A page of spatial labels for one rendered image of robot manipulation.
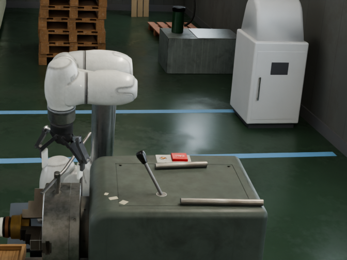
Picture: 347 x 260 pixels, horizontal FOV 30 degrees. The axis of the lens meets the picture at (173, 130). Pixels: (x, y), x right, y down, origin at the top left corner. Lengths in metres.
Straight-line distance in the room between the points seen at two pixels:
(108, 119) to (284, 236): 2.26
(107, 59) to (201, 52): 5.88
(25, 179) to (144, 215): 3.25
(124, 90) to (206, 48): 6.41
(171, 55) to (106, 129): 5.63
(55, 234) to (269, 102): 4.59
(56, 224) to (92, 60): 0.70
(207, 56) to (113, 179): 6.21
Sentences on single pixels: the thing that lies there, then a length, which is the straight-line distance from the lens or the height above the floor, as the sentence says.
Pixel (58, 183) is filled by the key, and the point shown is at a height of 1.28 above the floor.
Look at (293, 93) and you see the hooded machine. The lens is 6.64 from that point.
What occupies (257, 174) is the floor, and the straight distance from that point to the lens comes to 5.59.
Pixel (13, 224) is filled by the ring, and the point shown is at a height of 1.11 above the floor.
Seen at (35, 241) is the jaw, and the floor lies 1.10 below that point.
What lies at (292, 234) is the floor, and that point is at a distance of 4.71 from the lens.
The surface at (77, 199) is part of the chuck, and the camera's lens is 2.25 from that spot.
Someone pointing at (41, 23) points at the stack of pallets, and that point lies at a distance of 8.48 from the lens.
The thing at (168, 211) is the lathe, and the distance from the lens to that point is 2.13.
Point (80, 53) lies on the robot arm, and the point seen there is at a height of 1.61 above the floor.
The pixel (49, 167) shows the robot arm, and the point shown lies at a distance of 2.92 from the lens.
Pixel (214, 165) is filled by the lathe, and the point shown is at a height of 1.26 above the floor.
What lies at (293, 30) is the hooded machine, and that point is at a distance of 6.56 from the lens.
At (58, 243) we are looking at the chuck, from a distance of 2.23.
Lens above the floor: 2.24
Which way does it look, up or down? 20 degrees down
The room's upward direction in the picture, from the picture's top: 4 degrees clockwise
